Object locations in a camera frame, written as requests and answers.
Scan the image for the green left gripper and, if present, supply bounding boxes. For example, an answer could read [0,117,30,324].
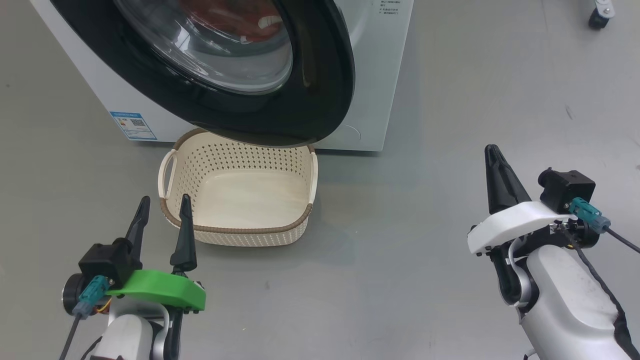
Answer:
[106,194,207,314]

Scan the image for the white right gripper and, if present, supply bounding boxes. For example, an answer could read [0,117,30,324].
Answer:
[467,144,572,257]

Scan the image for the round black glass washer door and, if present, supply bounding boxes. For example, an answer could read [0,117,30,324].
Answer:
[50,0,356,148]

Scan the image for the red shorts white stripes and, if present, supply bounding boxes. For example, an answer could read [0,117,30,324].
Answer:
[179,0,284,44]

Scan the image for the cream perforated laundry basket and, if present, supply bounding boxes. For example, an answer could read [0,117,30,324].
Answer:
[158,128,319,247]

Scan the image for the white front-load washing machine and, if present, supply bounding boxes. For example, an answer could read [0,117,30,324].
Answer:
[30,0,416,152]

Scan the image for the blue energy label sticker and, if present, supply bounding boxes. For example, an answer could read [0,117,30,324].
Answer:
[109,111,158,141]

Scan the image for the round filter cover flap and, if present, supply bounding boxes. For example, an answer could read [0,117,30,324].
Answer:
[339,122,362,147]

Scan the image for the white partition panel on casters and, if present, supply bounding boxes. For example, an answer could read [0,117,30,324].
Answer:
[582,0,616,30]

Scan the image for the left camera cable teal plug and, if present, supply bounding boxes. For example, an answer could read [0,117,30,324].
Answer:
[59,275,111,360]

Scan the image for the black sleeved right arm cable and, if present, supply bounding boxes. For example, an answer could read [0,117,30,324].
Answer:
[562,227,640,359]

